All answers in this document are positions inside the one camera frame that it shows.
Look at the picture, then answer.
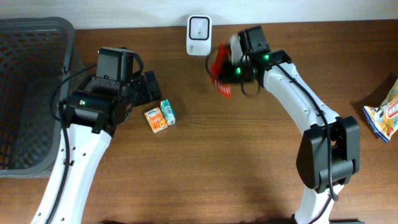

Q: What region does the red Hacks candy bag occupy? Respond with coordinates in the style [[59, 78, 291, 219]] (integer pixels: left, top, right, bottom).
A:
[[210, 42, 231, 99]]

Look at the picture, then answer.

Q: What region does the green Kleenex tissue pack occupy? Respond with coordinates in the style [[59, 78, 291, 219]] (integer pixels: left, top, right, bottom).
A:
[[160, 100, 176, 126]]

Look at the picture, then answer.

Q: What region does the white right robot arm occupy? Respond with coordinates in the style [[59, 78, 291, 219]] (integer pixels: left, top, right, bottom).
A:
[[216, 26, 360, 223]]

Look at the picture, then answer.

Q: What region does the grey plastic basket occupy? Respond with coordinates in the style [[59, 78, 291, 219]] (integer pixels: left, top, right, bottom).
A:
[[1, 17, 84, 178]]

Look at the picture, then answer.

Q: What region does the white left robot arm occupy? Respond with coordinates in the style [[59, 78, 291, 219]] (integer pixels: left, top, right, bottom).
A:
[[32, 47, 161, 223]]

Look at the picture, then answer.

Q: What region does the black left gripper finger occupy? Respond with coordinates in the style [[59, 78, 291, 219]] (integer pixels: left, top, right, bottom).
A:
[[132, 75, 152, 106], [144, 71, 161, 101]]

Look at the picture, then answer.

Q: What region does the white black barcode scanner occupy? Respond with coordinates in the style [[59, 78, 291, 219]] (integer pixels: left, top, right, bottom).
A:
[[186, 15, 213, 56]]

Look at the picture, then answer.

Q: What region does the orange Kleenex tissue pack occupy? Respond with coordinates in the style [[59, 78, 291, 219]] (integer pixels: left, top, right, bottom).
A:
[[144, 107, 168, 133]]

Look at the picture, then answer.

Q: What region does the beige wet wipes pack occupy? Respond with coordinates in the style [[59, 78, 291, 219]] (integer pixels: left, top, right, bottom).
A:
[[363, 81, 397, 142]]

